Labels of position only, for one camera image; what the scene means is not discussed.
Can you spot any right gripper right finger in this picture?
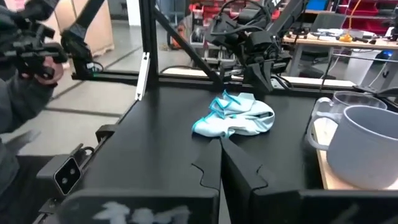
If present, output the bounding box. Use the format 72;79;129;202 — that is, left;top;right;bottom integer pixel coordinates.
220;138;398;224

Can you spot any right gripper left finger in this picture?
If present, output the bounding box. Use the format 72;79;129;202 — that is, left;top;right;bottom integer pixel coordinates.
55;138;223;224

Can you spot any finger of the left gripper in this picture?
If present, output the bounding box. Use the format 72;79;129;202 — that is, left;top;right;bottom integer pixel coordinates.
257;60;274;94
243;62;264;93

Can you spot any light blue cloth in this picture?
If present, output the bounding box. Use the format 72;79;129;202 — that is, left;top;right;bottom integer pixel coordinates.
191;90;276;139

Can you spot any clear glass mug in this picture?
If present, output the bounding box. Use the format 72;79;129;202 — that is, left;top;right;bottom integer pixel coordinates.
310;90;388;147

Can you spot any grey mug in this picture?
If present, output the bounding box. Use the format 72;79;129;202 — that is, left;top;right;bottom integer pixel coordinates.
305;105;398;190

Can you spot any red storage shelf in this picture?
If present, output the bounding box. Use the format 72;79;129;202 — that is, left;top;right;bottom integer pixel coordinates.
337;0;398;35

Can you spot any white waste bin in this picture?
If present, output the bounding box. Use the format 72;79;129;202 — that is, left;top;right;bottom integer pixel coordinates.
343;51;381;85

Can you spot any wooden workbench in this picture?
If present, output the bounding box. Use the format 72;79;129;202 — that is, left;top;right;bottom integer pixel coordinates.
282;29;398;78

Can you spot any cardboard box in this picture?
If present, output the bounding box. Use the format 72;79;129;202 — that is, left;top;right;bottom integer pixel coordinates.
40;0;115;57

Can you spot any person's hand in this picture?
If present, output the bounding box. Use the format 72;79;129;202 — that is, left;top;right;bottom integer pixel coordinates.
21;57;65;86

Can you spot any white frame bracket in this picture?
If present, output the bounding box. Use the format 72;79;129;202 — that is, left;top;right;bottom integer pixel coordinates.
134;52;150;101

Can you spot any black two-lens camera box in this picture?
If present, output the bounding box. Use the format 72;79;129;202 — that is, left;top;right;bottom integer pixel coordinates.
36;154;83;197

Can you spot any black teleoperation handle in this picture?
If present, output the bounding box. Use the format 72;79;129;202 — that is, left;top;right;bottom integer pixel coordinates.
0;0;68;80

